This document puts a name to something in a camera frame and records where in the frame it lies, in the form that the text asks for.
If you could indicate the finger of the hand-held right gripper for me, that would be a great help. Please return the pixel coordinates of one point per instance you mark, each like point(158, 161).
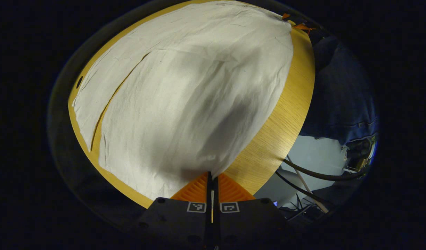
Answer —
point(286, 16)
point(303, 27)

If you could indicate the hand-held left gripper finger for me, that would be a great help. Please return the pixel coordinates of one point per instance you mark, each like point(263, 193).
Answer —
point(209, 189)
point(215, 191)

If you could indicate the white jeans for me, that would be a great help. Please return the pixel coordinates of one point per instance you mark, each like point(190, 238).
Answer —
point(185, 104)

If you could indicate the person's dark blue clothing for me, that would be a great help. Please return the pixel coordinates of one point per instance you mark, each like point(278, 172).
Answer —
point(338, 97)

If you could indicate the white rod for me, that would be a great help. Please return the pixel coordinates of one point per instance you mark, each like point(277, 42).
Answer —
point(308, 189)

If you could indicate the dark equipment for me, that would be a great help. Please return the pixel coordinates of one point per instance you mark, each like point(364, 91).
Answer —
point(359, 149)

